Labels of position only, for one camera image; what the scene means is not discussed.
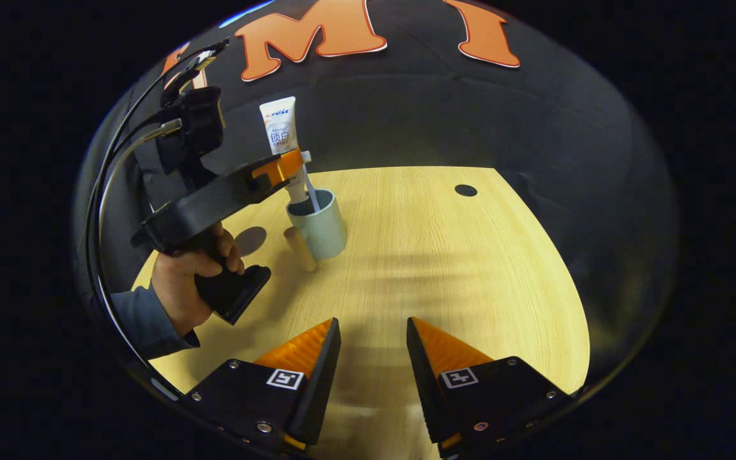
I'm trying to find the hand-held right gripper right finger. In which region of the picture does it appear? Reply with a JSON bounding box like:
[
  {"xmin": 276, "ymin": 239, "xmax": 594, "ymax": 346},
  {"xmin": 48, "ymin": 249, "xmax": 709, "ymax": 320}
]
[{"xmin": 406, "ymin": 316, "xmax": 576, "ymax": 459}]

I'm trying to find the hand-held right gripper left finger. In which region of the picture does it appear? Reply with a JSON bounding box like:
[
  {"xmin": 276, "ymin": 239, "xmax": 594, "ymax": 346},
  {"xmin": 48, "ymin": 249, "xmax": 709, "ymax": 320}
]
[{"xmin": 180, "ymin": 318, "xmax": 342, "ymax": 456}]

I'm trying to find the white toothpaste tube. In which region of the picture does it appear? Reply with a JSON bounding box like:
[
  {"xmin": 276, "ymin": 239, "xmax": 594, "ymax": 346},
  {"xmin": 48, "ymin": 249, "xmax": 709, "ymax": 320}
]
[{"xmin": 259, "ymin": 96, "xmax": 310, "ymax": 206}]

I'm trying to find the white toothbrush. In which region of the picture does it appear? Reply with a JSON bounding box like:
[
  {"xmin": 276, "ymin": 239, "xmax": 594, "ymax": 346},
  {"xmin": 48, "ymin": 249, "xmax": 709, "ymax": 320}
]
[{"xmin": 301, "ymin": 151, "xmax": 321, "ymax": 215}]

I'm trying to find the pale green cup wooden handle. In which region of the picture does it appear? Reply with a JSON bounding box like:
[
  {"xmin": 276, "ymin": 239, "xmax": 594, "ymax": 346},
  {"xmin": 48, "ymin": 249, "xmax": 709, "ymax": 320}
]
[{"xmin": 283, "ymin": 188, "xmax": 348, "ymax": 273}]

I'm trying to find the wooden desktop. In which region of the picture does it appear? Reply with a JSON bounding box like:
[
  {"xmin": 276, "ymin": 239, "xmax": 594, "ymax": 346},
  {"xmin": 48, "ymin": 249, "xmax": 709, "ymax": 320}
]
[{"xmin": 130, "ymin": 166, "xmax": 591, "ymax": 460}]

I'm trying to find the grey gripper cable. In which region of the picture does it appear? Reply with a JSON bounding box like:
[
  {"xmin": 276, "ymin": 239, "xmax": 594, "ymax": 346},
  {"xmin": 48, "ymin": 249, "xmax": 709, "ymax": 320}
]
[{"xmin": 96, "ymin": 118, "xmax": 183, "ymax": 384}]

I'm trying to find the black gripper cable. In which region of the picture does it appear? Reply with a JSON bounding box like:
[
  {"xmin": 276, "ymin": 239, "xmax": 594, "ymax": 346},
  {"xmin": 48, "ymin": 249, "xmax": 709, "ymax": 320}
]
[{"xmin": 85, "ymin": 38, "xmax": 231, "ymax": 301}]

